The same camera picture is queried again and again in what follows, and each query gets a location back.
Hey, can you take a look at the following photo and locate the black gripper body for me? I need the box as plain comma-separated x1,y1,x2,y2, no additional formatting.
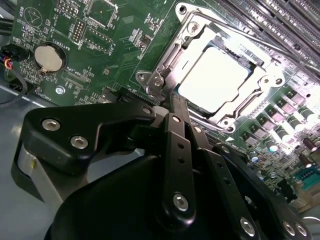
43,149,276,240

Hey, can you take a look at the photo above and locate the metal socket cover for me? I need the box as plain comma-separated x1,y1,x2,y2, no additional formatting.
149,14,276,126

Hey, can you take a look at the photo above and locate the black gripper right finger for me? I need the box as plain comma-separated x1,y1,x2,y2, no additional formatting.
178,96,313,240

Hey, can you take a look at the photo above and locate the silver CPU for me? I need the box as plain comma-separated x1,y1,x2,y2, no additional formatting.
176,37,263,113

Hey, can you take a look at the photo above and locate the metal locking lever wire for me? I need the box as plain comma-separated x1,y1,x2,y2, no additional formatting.
209,21,302,65

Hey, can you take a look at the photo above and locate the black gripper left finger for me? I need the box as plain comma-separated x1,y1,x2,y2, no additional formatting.
11,93,198,227

